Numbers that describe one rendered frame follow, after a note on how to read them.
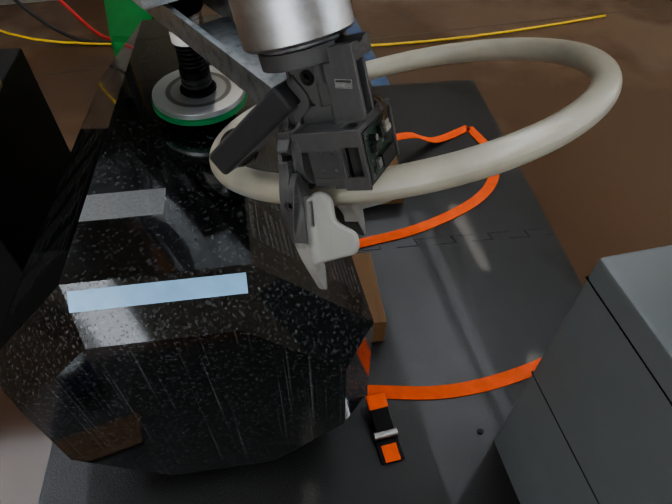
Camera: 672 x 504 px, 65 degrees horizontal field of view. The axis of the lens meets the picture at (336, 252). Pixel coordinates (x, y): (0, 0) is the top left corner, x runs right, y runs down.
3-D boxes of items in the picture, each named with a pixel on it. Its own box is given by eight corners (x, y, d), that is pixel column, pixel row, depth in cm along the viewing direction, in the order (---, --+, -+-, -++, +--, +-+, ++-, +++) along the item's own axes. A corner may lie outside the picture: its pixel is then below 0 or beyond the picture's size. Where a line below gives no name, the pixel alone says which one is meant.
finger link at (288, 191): (298, 246, 45) (290, 140, 43) (283, 246, 45) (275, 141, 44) (325, 237, 49) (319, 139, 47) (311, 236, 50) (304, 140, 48)
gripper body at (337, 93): (372, 200, 43) (337, 46, 37) (283, 200, 47) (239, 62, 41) (402, 159, 48) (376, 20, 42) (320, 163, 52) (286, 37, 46)
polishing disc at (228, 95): (141, 118, 118) (139, 113, 117) (167, 67, 131) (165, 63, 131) (236, 121, 117) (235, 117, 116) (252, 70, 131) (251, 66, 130)
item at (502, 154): (162, 159, 76) (153, 139, 75) (413, 54, 96) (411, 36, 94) (371, 272, 38) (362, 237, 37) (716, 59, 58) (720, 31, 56)
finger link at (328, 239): (355, 301, 45) (349, 192, 43) (296, 295, 48) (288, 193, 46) (370, 291, 48) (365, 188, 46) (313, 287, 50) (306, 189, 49)
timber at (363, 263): (384, 341, 179) (387, 321, 170) (349, 345, 178) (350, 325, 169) (368, 272, 199) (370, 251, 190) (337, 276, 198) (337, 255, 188)
